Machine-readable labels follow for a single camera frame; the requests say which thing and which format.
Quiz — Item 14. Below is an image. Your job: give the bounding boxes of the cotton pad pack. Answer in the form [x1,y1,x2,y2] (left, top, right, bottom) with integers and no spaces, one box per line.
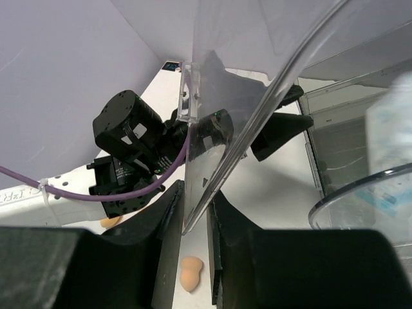
[356,72,411,238]

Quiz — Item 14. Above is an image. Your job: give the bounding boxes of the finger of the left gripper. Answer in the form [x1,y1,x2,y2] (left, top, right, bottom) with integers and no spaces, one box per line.
[205,51,305,110]
[250,113,314,162]

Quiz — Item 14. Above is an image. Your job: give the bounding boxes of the clear acrylic organizer box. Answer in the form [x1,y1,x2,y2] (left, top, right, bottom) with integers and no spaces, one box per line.
[111,0,412,258]

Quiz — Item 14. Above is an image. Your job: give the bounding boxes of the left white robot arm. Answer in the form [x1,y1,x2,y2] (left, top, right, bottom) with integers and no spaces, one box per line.
[1,89,187,227]

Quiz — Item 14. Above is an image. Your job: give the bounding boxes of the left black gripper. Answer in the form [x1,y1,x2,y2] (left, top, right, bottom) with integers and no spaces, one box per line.
[88,89,234,218]

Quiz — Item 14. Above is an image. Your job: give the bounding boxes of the beige makeup sponge middle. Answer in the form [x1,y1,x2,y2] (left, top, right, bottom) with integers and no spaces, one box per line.
[100,216,122,229]

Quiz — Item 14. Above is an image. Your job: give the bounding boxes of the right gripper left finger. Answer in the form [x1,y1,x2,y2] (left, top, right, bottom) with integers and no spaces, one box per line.
[1,180,185,308]

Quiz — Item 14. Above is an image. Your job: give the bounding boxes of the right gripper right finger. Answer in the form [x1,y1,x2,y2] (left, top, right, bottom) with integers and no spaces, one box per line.
[207,192,411,308]

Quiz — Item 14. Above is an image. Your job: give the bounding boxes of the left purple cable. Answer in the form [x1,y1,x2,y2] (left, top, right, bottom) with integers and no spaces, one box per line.
[0,128,191,203]

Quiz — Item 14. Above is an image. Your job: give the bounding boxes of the beige makeup sponge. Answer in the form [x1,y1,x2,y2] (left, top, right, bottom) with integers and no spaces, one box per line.
[180,256,203,292]
[100,216,122,229]

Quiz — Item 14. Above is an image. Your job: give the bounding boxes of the beige makeup sponge right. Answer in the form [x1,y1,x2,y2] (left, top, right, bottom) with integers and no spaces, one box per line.
[180,256,203,292]

